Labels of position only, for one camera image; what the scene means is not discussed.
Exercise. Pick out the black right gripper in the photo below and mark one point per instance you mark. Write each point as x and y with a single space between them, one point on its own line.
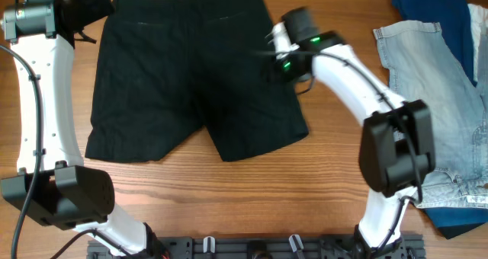
277 73

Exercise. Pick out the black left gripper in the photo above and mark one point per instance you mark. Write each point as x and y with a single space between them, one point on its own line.
96 1

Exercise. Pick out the black shorts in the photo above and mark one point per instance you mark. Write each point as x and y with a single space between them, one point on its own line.
167 68

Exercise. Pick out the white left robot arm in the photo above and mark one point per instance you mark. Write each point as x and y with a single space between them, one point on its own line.
52 185

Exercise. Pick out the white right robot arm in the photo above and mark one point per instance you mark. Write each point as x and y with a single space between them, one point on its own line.
397 145

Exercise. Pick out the light blue denim shorts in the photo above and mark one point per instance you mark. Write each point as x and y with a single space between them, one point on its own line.
422 67

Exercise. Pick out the dark blue garment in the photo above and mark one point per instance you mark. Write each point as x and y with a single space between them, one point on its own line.
455 19

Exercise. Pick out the white garment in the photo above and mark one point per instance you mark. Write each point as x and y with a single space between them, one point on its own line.
478 25

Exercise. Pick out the black metal base rail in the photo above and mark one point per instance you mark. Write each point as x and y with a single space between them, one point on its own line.
326 246

